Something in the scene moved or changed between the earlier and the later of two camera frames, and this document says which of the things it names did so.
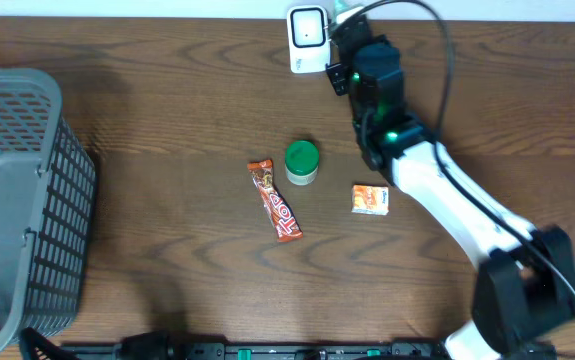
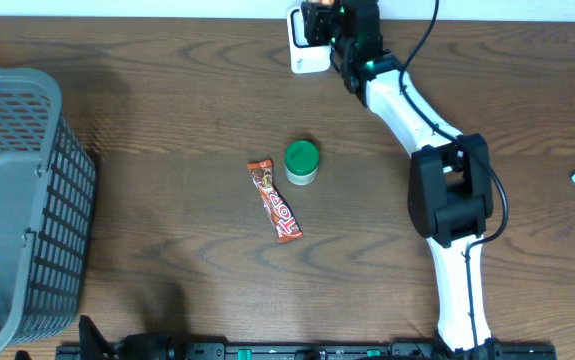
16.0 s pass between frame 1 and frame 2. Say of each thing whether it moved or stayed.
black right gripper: moved
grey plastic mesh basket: stayed
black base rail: stayed
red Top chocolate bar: stayed
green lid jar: stayed
